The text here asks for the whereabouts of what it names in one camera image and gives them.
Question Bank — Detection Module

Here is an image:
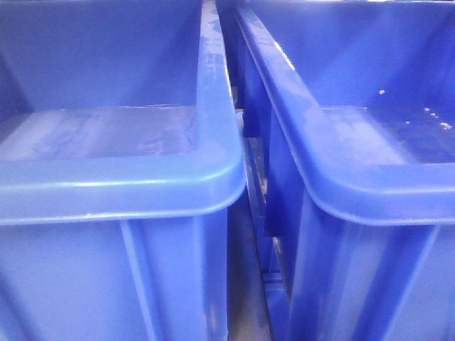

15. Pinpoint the front left blue bin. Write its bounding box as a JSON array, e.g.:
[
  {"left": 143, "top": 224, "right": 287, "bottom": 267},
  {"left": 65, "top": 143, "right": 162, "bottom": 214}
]
[{"left": 1, "top": 1, "right": 245, "bottom": 340}]

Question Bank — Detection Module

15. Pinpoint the blue bin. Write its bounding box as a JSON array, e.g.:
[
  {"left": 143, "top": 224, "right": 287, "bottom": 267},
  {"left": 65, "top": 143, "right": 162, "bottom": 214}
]
[
  {"left": 1, "top": 1, "right": 245, "bottom": 340},
  {"left": 222, "top": 1, "right": 454, "bottom": 340}
]

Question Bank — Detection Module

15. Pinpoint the front right blue bin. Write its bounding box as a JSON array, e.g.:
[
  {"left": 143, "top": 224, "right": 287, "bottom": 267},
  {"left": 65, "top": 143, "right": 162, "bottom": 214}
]
[{"left": 222, "top": 1, "right": 454, "bottom": 340}]

